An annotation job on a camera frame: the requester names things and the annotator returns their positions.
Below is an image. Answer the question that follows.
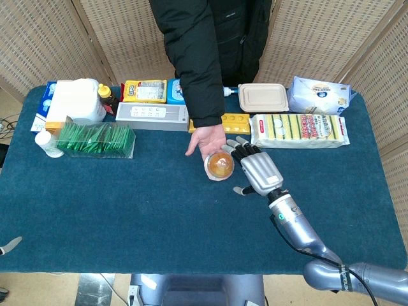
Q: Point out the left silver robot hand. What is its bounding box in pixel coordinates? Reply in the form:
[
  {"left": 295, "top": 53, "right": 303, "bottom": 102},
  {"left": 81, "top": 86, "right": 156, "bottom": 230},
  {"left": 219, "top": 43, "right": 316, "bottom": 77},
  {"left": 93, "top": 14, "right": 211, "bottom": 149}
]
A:
[{"left": 0, "top": 236, "right": 23, "bottom": 256}]

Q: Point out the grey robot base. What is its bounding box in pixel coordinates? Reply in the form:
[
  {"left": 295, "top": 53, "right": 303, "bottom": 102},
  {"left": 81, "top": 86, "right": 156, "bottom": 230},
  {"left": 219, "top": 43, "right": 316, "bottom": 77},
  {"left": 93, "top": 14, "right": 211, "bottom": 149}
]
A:
[{"left": 129, "top": 273, "right": 266, "bottom": 306}]

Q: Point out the grey floor cable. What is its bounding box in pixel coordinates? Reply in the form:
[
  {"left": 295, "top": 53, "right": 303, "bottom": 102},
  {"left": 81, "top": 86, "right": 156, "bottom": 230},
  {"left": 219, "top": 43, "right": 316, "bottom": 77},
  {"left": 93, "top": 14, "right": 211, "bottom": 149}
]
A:
[{"left": 99, "top": 273, "right": 129, "bottom": 306}]

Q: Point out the small white bottle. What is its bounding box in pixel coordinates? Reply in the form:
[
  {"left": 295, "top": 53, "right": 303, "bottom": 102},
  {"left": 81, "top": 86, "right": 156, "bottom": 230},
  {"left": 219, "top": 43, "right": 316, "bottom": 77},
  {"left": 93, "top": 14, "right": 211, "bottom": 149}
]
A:
[{"left": 34, "top": 130, "right": 64, "bottom": 159}]

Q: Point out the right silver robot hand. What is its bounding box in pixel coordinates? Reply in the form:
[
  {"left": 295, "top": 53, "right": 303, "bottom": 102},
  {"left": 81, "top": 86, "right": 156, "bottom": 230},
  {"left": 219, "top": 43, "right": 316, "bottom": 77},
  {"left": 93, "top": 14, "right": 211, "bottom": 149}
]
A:
[{"left": 222, "top": 136, "right": 284, "bottom": 197}]

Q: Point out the black jacket sleeve forearm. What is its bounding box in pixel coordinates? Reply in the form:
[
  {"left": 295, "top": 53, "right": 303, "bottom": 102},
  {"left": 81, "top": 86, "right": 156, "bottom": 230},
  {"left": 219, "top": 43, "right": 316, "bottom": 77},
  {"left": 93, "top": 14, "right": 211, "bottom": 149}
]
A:
[{"left": 149, "top": 0, "right": 227, "bottom": 129}]

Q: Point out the blue bottle with white cap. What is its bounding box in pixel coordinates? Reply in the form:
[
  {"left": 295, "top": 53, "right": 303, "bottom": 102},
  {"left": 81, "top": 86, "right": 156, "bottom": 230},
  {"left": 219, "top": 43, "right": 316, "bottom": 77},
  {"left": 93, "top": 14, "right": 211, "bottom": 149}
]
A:
[{"left": 166, "top": 78, "right": 186, "bottom": 105}]

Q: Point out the yellow box with round pictures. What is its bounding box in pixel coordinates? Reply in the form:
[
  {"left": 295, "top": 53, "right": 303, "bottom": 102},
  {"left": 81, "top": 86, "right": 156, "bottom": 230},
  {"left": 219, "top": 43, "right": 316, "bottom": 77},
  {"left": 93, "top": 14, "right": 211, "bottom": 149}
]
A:
[{"left": 187, "top": 113, "right": 251, "bottom": 135}]

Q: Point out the yellow snack bag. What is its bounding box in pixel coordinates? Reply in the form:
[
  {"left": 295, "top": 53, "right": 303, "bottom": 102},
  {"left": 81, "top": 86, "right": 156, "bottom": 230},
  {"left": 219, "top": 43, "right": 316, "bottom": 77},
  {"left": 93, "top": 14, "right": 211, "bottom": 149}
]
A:
[{"left": 122, "top": 79, "right": 168, "bottom": 104}]

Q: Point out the black cable on robot arm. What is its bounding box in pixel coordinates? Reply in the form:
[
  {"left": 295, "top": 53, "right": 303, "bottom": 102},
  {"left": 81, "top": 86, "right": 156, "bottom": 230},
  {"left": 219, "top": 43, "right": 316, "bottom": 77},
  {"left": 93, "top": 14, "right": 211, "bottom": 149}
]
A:
[{"left": 270, "top": 215, "right": 381, "bottom": 306}]

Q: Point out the orange box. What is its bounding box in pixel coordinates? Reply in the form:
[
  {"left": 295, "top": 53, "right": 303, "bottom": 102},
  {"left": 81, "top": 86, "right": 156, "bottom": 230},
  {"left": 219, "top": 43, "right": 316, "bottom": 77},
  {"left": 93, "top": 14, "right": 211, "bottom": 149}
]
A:
[{"left": 44, "top": 120, "right": 69, "bottom": 135}]

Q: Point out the orange jelly cup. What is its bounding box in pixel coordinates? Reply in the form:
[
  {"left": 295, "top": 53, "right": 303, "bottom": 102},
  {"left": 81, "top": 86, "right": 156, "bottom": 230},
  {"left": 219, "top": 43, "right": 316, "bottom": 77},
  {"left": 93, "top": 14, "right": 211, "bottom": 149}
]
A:
[{"left": 203, "top": 151, "right": 236, "bottom": 182}]

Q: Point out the pack of yellow green sponges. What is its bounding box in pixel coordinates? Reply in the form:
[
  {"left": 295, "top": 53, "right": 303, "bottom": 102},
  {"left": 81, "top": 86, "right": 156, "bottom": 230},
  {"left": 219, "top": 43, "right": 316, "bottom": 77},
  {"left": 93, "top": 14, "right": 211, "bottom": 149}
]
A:
[{"left": 250, "top": 113, "right": 351, "bottom": 150}]

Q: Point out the beige lidded lunch box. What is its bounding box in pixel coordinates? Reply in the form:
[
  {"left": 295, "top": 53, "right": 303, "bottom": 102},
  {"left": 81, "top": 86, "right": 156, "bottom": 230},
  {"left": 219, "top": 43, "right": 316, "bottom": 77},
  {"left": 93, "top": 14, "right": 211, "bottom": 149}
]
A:
[{"left": 237, "top": 83, "right": 290, "bottom": 113}]

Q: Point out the blue and white carton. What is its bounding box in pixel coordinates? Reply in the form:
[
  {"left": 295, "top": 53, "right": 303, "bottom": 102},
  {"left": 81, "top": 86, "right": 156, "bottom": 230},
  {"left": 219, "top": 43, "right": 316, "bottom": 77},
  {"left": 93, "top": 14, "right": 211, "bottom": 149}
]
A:
[{"left": 30, "top": 81, "right": 58, "bottom": 133}]

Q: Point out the brown bottle with yellow cap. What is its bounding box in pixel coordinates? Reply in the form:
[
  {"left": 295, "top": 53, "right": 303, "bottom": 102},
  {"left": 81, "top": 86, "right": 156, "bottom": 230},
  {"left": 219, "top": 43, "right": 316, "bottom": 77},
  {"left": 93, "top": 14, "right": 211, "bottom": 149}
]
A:
[{"left": 98, "top": 83, "right": 120, "bottom": 115}]

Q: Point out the wicker folding screen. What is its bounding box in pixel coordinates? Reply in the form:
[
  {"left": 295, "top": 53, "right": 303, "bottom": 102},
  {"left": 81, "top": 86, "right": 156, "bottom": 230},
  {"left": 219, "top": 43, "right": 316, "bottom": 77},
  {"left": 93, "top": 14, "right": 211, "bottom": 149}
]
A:
[{"left": 0, "top": 0, "right": 408, "bottom": 306}]

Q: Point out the clear box of green packets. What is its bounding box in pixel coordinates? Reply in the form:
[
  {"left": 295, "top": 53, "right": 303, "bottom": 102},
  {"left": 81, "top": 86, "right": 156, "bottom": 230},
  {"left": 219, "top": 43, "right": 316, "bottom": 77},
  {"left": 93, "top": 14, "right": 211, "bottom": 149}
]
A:
[{"left": 56, "top": 116, "right": 136, "bottom": 159}]

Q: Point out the dark blue table cloth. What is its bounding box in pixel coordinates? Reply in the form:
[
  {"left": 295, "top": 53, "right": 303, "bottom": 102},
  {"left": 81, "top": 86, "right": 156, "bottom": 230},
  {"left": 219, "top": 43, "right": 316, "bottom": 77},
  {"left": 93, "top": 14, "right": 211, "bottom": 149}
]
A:
[{"left": 0, "top": 84, "right": 407, "bottom": 276}]

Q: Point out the grey power strip box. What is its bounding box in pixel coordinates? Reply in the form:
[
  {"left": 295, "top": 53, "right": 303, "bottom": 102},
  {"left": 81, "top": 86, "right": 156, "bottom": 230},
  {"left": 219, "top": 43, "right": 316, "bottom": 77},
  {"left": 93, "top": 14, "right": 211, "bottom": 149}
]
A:
[{"left": 115, "top": 101, "right": 191, "bottom": 132}]

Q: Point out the white blue tissue pack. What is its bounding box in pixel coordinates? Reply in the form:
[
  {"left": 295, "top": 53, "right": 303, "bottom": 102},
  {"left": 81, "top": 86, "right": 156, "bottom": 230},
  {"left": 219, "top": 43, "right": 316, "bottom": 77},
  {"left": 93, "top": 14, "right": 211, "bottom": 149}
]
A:
[{"left": 286, "top": 75, "right": 358, "bottom": 115}]

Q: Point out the person's bare hand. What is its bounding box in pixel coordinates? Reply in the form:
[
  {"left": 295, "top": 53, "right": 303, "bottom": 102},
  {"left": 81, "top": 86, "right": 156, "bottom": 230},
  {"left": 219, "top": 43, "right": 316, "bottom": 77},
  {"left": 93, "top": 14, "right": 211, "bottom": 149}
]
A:
[{"left": 184, "top": 123, "right": 228, "bottom": 162}]

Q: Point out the large white jug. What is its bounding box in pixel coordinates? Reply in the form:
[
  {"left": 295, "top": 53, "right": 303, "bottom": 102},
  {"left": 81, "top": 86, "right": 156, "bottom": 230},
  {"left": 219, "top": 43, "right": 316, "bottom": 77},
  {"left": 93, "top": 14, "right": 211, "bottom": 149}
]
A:
[{"left": 46, "top": 78, "right": 108, "bottom": 124}]

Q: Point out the person's black jacket torso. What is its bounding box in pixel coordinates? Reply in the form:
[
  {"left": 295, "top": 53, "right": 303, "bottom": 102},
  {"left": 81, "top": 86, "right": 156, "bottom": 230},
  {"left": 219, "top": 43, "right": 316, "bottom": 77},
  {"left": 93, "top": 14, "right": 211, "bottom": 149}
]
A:
[{"left": 208, "top": 0, "right": 275, "bottom": 87}]

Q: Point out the tangle of floor cables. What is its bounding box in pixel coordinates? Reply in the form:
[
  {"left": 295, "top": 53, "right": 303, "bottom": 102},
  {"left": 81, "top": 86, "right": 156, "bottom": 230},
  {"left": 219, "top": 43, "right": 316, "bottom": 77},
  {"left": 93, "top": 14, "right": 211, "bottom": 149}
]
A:
[{"left": 0, "top": 114, "right": 18, "bottom": 140}]

